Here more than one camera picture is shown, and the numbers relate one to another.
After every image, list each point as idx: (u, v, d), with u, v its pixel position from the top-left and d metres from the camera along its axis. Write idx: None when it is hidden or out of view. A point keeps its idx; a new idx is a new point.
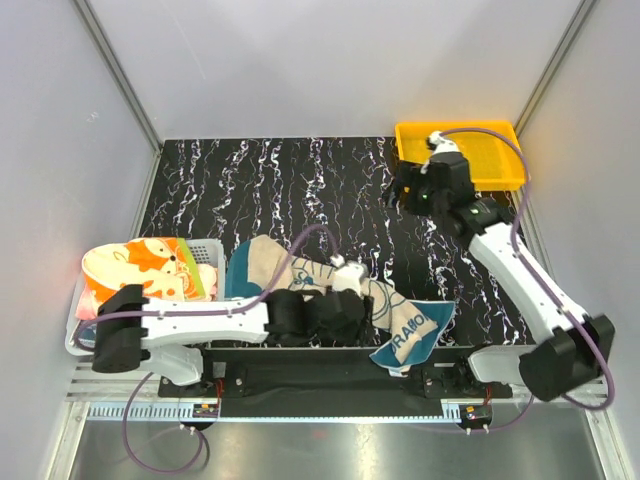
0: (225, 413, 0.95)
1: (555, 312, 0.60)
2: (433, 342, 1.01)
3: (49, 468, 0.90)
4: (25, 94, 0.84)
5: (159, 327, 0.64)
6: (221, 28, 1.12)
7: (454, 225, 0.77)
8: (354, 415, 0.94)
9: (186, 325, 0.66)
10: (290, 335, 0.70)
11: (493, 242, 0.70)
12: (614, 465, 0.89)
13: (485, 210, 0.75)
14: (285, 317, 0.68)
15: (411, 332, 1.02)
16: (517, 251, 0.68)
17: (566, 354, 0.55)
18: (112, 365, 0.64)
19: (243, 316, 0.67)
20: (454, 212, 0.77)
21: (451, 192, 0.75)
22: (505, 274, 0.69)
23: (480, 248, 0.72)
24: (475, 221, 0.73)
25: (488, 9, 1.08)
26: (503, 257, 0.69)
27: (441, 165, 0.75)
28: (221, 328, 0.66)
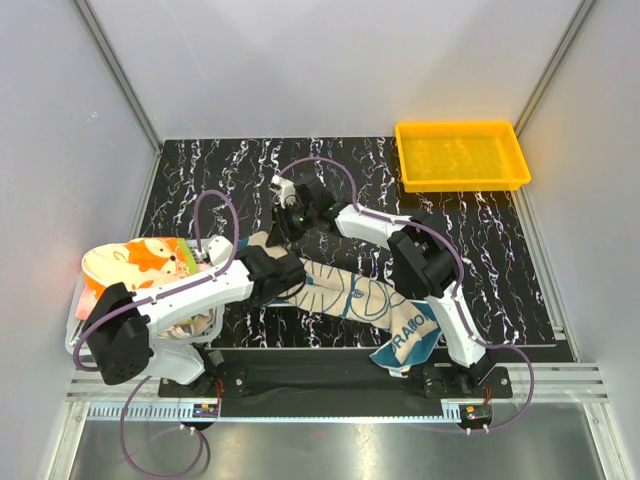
0: (225, 413, 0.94)
1: (391, 226, 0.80)
2: (432, 343, 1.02)
3: (49, 468, 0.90)
4: (25, 93, 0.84)
5: (158, 311, 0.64)
6: (221, 29, 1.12)
7: (326, 226, 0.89)
8: (353, 416, 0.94)
9: (180, 301, 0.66)
10: (271, 279, 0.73)
11: (345, 214, 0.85)
12: (614, 465, 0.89)
13: (337, 204, 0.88)
14: (260, 263, 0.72)
15: (411, 332, 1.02)
16: (359, 207, 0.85)
17: (406, 243, 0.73)
18: (123, 369, 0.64)
19: (227, 275, 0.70)
20: (321, 215, 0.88)
21: (314, 201, 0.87)
22: (362, 230, 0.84)
23: (344, 225, 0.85)
24: (333, 213, 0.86)
25: (488, 9, 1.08)
26: (355, 219, 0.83)
27: (300, 187, 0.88)
28: (212, 292, 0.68)
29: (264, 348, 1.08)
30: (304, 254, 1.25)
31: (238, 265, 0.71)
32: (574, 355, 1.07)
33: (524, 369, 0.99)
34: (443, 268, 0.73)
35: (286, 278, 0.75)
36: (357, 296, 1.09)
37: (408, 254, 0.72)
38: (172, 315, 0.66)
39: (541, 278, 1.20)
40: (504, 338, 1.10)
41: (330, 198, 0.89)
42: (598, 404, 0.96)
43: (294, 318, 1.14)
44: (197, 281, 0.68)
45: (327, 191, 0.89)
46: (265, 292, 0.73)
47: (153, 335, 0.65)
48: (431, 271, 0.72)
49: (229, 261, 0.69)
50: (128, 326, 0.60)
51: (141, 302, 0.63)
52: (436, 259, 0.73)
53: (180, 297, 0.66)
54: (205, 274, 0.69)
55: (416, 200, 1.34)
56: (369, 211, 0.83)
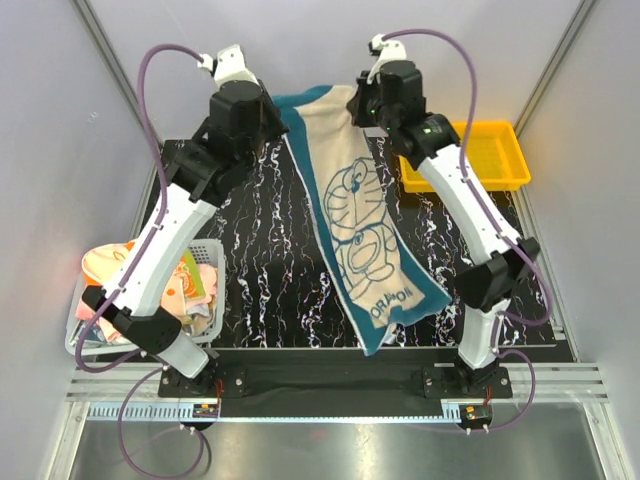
0: (225, 413, 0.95)
1: (492, 234, 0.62)
2: (417, 314, 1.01)
3: (49, 467, 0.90)
4: (25, 94, 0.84)
5: (132, 294, 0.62)
6: (221, 30, 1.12)
7: (406, 146, 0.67)
8: (353, 415, 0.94)
9: (147, 273, 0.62)
10: (222, 172, 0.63)
11: (443, 161, 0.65)
12: (614, 464, 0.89)
13: (437, 127, 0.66)
14: (199, 163, 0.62)
15: (395, 301, 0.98)
16: (469, 179, 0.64)
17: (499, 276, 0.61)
18: (160, 337, 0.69)
19: (170, 214, 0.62)
20: (404, 131, 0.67)
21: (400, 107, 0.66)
22: (448, 197, 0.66)
23: (427, 171, 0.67)
24: (426, 140, 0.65)
25: (488, 9, 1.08)
26: (451, 183, 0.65)
27: (392, 77, 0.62)
28: (169, 242, 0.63)
29: (264, 348, 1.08)
30: (304, 254, 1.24)
31: (175, 192, 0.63)
32: (574, 355, 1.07)
33: (524, 368, 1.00)
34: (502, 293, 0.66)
35: (238, 147, 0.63)
36: (357, 241, 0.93)
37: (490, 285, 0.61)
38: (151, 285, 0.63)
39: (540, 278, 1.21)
40: (504, 338, 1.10)
41: (423, 108, 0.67)
42: (597, 403, 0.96)
43: (294, 318, 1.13)
44: (147, 244, 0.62)
45: (421, 99, 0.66)
46: (229, 184, 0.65)
47: (154, 305, 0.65)
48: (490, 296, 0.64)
49: (161, 204, 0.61)
50: (122, 321, 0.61)
51: (113, 297, 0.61)
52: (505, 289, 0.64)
53: (143, 270, 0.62)
54: (148, 227, 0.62)
55: (416, 200, 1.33)
56: (474, 190, 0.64)
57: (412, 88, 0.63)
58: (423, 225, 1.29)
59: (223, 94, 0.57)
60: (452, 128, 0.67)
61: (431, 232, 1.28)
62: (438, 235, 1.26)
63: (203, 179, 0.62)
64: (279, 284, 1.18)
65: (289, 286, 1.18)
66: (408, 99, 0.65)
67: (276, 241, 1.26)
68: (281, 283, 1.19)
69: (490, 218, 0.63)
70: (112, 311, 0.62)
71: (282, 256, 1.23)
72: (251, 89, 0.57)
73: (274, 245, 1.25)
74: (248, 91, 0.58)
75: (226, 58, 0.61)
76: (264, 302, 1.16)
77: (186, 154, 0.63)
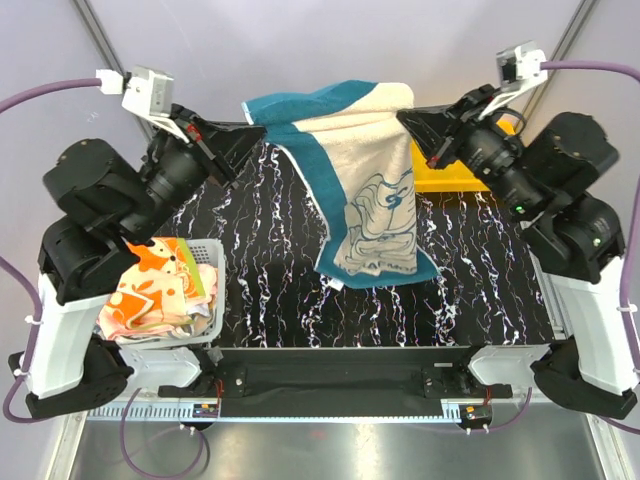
0: (225, 413, 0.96)
1: (629, 370, 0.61)
2: (391, 280, 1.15)
3: (49, 468, 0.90)
4: (24, 93, 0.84)
5: (36, 380, 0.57)
6: (221, 29, 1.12)
7: (563, 256, 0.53)
8: (353, 415, 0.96)
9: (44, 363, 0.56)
10: (84, 267, 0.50)
11: (606, 288, 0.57)
12: (613, 464, 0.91)
13: (603, 231, 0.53)
14: (59, 253, 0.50)
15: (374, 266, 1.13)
16: (627, 311, 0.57)
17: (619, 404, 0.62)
18: (102, 392, 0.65)
19: (48, 307, 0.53)
20: (558, 231, 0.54)
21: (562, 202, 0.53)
22: (587, 314, 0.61)
23: (577, 287, 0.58)
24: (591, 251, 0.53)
25: (489, 9, 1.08)
26: (605, 310, 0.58)
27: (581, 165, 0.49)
28: (59, 332, 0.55)
29: (264, 348, 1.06)
30: (305, 254, 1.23)
31: (47, 285, 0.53)
32: None
33: None
34: None
35: (102, 228, 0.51)
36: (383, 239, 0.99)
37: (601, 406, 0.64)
38: (52, 373, 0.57)
39: (540, 278, 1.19)
40: (504, 338, 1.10)
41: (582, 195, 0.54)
42: None
43: (294, 319, 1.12)
44: (34, 339, 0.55)
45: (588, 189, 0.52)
46: (100, 280, 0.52)
47: (73, 381, 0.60)
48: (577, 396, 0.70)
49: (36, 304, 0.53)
50: (28, 403, 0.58)
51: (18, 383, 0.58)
52: None
53: (38, 364, 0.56)
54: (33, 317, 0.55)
55: (416, 200, 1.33)
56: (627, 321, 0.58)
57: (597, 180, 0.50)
58: (424, 225, 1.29)
59: (58, 172, 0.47)
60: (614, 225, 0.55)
61: (431, 232, 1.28)
62: (438, 235, 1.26)
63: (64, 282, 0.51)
64: (279, 284, 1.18)
65: (288, 286, 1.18)
66: (579, 189, 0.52)
67: (276, 242, 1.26)
68: (281, 283, 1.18)
69: (633, 355, 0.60)
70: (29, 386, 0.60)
71: (282, 256, 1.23)
72: (94, 174, 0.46)
73: (273, 246, 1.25)
74: (89, 171, 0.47)
75: (133, 92, 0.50)
76: (264, 302, 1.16)
77: (51, 240, 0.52)
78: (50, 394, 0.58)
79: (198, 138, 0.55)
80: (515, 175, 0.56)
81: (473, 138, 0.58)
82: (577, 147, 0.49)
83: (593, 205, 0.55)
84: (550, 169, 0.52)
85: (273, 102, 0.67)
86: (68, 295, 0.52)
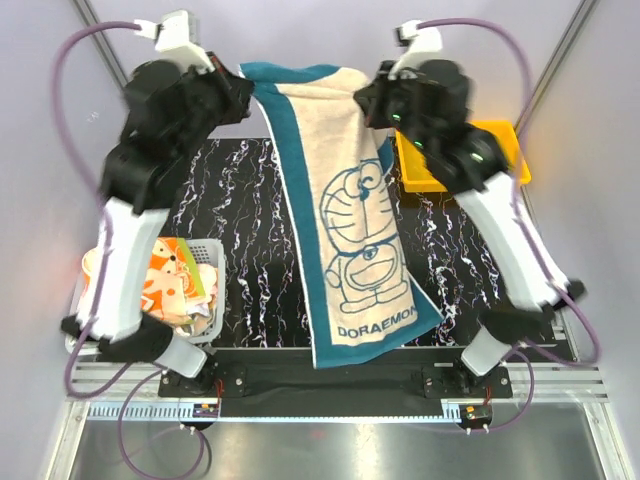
0: (225, 413, 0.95)
1: (543, 284, 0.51)
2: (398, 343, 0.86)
3: (49, 468, 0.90)
4: (25, 93, 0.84)
5: (107, 315, 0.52)
6: (221, 28, 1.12)
7: (449, 174, 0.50)
8: (353, 415, 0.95)
9: (115, 292, 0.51)
10: (162, 173, 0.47)
11: (495, 199, 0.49)
12: (614, 464, 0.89)
13: (484, 146, 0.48)
14: (127, 164, 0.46)
15: (379, 329, 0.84)
16: (516, 214, 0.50)
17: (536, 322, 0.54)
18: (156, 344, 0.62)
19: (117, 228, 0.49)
20: (446, 154, 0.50)
21: (442, 128, 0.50)
22: (494, 236, 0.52)
23: (472, 202, 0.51)
24: (478, 170, 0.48)
25: (488, 9, 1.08)
26: (497, 220, 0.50)
27: (435, 88, 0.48)
28: (135, 250, 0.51)
29: (264, 348, 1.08)
30: None
31: (115, 208, 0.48)
32: (574, 355, 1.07)
33: (524, 368, 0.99)
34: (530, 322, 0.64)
35: (169, 136, 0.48)
36: (365, 255, 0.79)
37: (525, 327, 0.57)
38: (121, 304, 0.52)
39: None
40: None
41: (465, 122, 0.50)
42: (597, 403, 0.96)
43: (294, 318, 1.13)
44: (105, 267, 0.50)
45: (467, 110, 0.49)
46: (171, 190, 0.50)
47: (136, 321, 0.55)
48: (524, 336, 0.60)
49: (107, 217, 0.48)
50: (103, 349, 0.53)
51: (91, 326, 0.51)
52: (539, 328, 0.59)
53: (114, 292, 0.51)
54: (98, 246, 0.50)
55: (416, 200, 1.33)
56: (526, 229, 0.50)
57: (467, 95, 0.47)
58: (424, 225, 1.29)
59: (138, 82, 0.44)
60: (501, 148, 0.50)
61: (431, 233, 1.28)
62: (438, 235, 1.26)
63: (139, 191, 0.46)
64: (279, 284, 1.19)
65: (289, 286, 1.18)
66: (456, 109, 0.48)
67: (276, 241, 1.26)
68: (281, 284, 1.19)
69: (540, 262, 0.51)
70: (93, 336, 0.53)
71: (282, 255, 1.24)
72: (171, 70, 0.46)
73: (273, 245, 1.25)
74: (167, 70, 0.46)
75: (167, 28, 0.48)
76: (264, 302, 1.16)
77: (113, 158, 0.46)
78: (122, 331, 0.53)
79: (220, 70, 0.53)
80: (410, 117, 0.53)
81: (387, 94, 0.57)
82: (435, 76, 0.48)
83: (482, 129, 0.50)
84: (426, 102, 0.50)
85: (258, 69, 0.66)
86: (145, 207, 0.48)
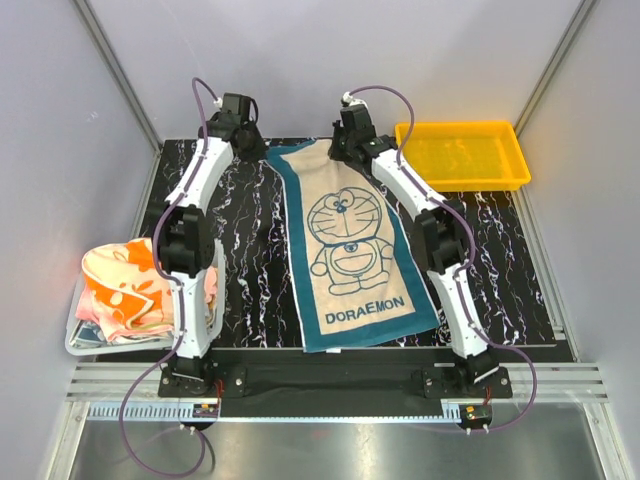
0: (225, 413, 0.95)
1: (424, 201, 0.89)
2: (390, 332, 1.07)
3: (49, 468, 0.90)
4: (25, 92, 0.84)
5: (193, 196, 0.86)
6: (221, 28, 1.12)
7: (360, 158, 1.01)
8: (353, 415, 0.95)
9: (199, 184, 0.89)
10: (237, 131, 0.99)
11: (384, 161, 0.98)
12: (614, 465, 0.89)
13: (380, 141, 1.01)
14: (221, 129, 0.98)
15: (373, 310, 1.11)
16: (398, 164, 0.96)
17: (430, 224, 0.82)
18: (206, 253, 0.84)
19: (211, 151, 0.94)
20: (360, 146, 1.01)
21: (356, 130, 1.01)
22: (392, 182, 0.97)
23: (377, 169, 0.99)
24: (373, 149, 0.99)
25: (488, 9, 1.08)
26: (391, 171, 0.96)
27: (346, 113, 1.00)
28: (214, 165, 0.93)
29: (264, 348, 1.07)
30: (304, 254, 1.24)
31: (214, 141, 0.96)
32: (575, 355, 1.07)
33: (524, 368, 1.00)
34: (452, 248, 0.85)
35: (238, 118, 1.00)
36: (347, 248, 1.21)
37: (427, 233, 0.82)
38: (204, 193, 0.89)
39: (541, 278, 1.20)
40: (504, 338, 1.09)
41: (372, 132, 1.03)
42: (598, 404, 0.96)
43: (294, 318, 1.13)
44: (198, 167, 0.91)
45: (370, 126, 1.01)
46: (240, 141, 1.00)
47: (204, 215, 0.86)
48: (439, 255, 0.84)
49: (206, 139, 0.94)
50: (188, 219, 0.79)
51: (179, 200, 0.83)
52: (447, 243, 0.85)
53: (198, 181, 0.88)
54: (197, 157, 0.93)
55: None
56: (407, 171, 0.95)
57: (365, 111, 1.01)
58: None
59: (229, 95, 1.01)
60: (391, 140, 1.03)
61: None
62: None
63: (227, 132, 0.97)
64: (279, 284, 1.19)
65: (288, 286, 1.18)
66: (362, 120, 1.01)
67: (276, 241, 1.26)
68: (281, 284, 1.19)
69: (419, 189, 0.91)
70: (179, 211, 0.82)
71: (282, 255, 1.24)
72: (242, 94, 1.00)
73: (273, 245, 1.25)
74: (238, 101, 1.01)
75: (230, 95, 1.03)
76: (264, 302, 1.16)
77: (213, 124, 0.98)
78: (193, 207, 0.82)
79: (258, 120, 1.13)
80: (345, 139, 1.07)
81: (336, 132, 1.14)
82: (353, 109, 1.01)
83: (382, 137, 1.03)
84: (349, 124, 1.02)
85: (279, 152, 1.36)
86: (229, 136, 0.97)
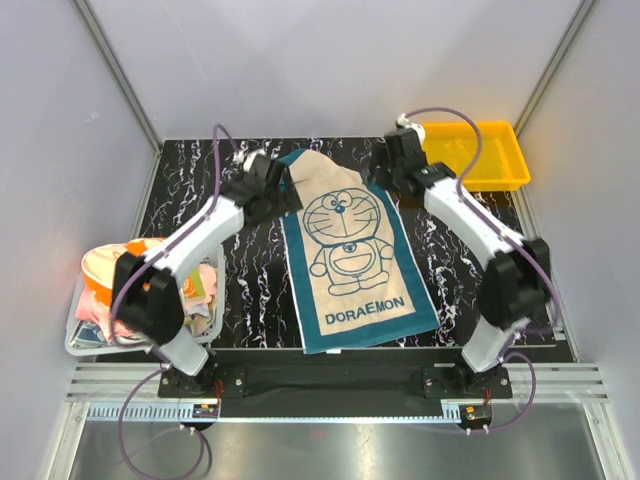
0: (225, 413, 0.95)
1: (496, 239, 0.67)
2: (389, 332, 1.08)
3: (49, 469, 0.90)
4: (25, 91, 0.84)
5: (174, 257, 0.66)
6: (221, 29, 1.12)
7: (410, 189, 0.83)
8: (353, 415, 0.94)
9: (188, 247, 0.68)
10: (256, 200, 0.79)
11: (441, 192, 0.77)
12: (614, 465, 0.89)
13: (434, 169, 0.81)
14: (237, 191, 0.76)
15: (373, 310, 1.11)
16: (460, 196, 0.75)
17: (507, 268, 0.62)
18: (167, 324, 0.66)
19: (217, 213, 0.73)
20: (408, 175, 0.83)
21: (404, 156, 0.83)
22: (454, 218, 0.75)
23: (432, 201, 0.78)
24: (427, 180, 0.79)
25: (488, 9, 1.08)
26: (450, 203, 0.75)
27: (394, 136, 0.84)
28: (211, 231, 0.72)
29: (264, 348, 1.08)
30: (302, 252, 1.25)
31: (224, 202, 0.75)
32: (574, 355, 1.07)
33: (525, 369, 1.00)
34: (532, 304, 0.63)
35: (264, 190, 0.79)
36: (347, 249, 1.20)
37: (504, 279, 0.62)
38: (189, 258, 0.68)
39: None
40: None
41: (424, 160, 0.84)
42: (598, 404, 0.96)
43: (294, 318, 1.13)
44: (194, 226, 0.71)
45: (421, 153, 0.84)
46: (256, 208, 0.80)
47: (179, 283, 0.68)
48: (516, 308, 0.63)
49: (215, 199, 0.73)
50: (157, 285, 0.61)
51: (155, 258, 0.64)
52: (528, 294, 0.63)
53: (186, 246, 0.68)
54: (198, 215, 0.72)
55: None
56: (470, 205, 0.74)
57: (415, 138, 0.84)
58: (423, 225, 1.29)
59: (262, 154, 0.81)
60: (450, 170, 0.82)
61: (430, 233, 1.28)
62: (438, 235, 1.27)
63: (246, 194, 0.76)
64: (279, 284, 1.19)
65: (288, 286, 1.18)
66: (413, 150, 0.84)
67: (276, 241, 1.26)
68: (281, 284, 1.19)
69: (491, 225, 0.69)
70: (150, 271, 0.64)
71: (282, 256, 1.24)
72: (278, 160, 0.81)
73: (273, 245, 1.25)
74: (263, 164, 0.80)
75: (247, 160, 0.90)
76: (264, 302, 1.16)
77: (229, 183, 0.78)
78: (169, 270, 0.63)
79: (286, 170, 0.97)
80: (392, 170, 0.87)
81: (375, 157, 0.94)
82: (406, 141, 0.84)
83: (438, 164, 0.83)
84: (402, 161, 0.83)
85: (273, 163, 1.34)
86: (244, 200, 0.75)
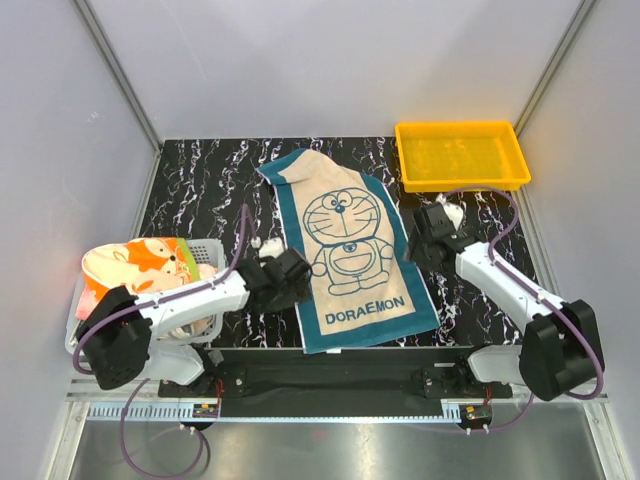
0: (225, 413, 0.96)
1: (534, 302, 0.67)
2: (390, 332, 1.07)
3: (49, 469, 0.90)
4: (25, 91, 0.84)
5: (161, 313, 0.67)
6: (221, 28, 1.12)
7: (440, 254, 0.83)
8: (352, 414, 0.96)
9: (180, 305, 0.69)
10: (265, 289, 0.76)
11: (469, 255, 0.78)
12: (614, 464, 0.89)
13: (463, 235, 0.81)
14: (254, 275, 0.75)
15: (373, 310, 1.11)
16: (492, 260, 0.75)
17: (549, 336, 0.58)
18: (120, 373, 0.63)
19: (225, 284, 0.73)
20: (439, 242, 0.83)
21: (431, 227, 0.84)
22: (490, 282, 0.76)
23: (463, 265, 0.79)
24: (456, 245, 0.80)
25: (488, 9, 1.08)
26: (482, 267, 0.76)
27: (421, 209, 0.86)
28: (210, 300, 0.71)
29: (264, 348, 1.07)
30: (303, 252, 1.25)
31: (235, 276, 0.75)
32: None
33: None
34: (577, 374, 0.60)
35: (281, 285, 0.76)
36: (347, 248, 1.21)
37: (548, 349, 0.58)
38: (179, 315, 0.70)
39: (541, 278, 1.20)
40: (504, 338, 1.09)
41: (452, 228, 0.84)
42: (598, 404, 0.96)
43: (294, 318, 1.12)
44: (194, 291, 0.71)
45: (447, 221, 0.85)
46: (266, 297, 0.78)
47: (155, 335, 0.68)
48: (565, 378, 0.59)
49: (227, 270, 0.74)
50: (129, 330, 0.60)
51: (143, 305, 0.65)
52: (576, 363, 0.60)
53: (181, 303, 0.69)
54: (203, 282, 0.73)
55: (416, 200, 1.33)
56: (504, 268, 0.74)
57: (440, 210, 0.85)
58: None
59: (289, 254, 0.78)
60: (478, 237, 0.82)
61: None
62: None
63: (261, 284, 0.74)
64: None
65: None
66: (441, 226, 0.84)
67: None
68: None
69: (528, 287, 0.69)
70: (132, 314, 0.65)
71: None
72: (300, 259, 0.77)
73: None
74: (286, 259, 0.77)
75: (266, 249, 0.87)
76: None
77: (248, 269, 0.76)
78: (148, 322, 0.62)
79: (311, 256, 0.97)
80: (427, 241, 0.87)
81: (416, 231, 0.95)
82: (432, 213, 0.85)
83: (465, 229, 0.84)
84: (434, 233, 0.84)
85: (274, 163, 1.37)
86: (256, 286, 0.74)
